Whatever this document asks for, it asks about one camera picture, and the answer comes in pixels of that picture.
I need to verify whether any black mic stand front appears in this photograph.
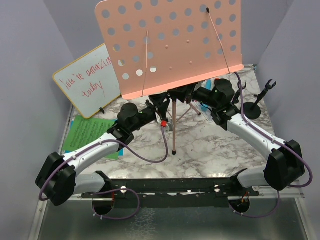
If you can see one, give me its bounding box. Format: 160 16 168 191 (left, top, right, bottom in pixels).
241 79 277 120

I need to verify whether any pink music stand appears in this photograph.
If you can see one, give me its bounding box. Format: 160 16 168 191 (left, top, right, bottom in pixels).
94 0 245 156

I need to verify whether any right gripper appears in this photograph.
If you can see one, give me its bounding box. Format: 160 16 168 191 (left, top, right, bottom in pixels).
168 78 219 110

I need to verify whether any blue toy microphone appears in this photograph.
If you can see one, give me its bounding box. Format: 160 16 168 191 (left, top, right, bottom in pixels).
205 79 212 90

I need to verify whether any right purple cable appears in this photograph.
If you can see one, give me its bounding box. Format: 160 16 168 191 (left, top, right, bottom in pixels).
228 71 314 219

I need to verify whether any purple cable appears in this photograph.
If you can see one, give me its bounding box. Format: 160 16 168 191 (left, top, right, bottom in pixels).
38 124 170 221
228 71 314 219

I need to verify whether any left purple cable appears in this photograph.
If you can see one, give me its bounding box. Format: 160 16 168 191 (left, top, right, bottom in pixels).
38 124 170 221

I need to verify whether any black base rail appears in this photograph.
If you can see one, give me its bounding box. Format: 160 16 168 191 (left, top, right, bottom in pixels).
81 171 259 208

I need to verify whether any green sheet music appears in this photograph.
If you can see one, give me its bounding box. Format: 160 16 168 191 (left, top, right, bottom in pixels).
62 115 115 154

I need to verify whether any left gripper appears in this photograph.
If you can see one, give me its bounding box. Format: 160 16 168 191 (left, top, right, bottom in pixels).
129 92 170 133

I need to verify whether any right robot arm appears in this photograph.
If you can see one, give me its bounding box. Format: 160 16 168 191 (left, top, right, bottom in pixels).
186 79 306 196

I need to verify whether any white remote packet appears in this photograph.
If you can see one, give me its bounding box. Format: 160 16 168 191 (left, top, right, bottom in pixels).
196 101 213 123

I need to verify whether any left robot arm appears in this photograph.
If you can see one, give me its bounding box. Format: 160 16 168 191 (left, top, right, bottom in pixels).
35 92 170 206

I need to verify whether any yellow framed whiteboard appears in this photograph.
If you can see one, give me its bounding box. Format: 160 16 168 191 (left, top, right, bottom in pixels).
52 44 121 119

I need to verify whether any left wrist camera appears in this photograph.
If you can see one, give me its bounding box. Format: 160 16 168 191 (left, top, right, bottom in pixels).
160 119 174 132

